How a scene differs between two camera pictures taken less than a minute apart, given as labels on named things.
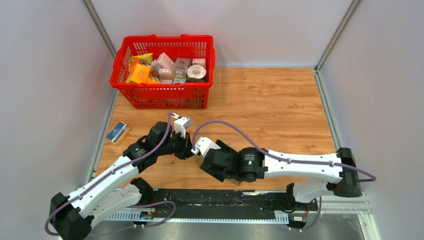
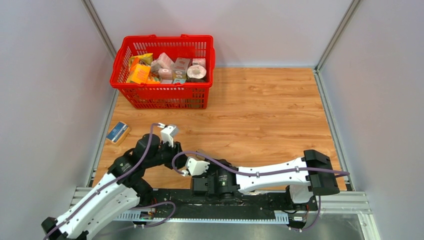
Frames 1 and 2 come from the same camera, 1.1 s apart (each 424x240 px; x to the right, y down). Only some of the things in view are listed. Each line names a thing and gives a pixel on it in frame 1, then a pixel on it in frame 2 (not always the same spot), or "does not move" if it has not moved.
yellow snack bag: (145, 59) does not move
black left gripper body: (178, 145) → (167, 153)
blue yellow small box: (118, 132) does not move
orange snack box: (139, 74) does not move
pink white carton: (165, 61) does not move
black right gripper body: (222, 177) → (211, 170)
